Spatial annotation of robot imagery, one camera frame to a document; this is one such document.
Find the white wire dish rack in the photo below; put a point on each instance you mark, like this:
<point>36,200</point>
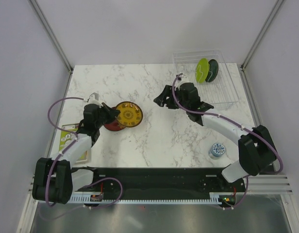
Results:
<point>221,93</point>

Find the yellow patterned plate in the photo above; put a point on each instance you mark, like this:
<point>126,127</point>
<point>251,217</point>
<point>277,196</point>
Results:
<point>130,115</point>

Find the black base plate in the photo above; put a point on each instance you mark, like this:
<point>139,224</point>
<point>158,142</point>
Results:
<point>163,183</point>

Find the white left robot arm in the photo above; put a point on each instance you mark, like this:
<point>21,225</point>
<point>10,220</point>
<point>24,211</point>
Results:
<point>54,182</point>

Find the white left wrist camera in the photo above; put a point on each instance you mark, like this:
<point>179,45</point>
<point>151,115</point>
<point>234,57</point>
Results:
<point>93,99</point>

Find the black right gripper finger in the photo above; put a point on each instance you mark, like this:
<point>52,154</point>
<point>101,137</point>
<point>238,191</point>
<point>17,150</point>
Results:
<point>164,100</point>
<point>167,91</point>

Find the aluminium left frame post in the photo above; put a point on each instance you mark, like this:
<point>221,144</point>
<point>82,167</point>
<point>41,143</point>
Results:
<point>49,31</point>

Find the dark teal plate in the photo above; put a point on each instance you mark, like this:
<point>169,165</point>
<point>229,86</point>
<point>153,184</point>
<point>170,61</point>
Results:
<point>213,71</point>

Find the blue patterned cup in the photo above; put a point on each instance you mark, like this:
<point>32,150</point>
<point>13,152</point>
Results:
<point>216,151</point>

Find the lime green plate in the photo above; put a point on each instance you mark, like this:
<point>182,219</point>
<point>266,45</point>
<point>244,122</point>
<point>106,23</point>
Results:
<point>202,70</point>

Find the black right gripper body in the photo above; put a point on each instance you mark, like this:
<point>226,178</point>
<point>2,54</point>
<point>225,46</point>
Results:
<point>178,95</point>

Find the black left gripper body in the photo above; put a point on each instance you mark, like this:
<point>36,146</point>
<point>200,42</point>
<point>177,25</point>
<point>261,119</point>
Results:
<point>102,119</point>

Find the red floral plate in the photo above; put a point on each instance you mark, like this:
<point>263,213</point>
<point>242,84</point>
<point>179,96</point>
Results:
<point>114,126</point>

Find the aluminium frame post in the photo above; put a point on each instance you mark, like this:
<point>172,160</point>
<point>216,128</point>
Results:
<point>262,33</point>
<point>49,31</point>

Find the white cable duct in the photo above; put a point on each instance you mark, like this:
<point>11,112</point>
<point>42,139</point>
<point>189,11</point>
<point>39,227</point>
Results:
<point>95,198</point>

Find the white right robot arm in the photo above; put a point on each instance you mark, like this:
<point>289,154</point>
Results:
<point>255,146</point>

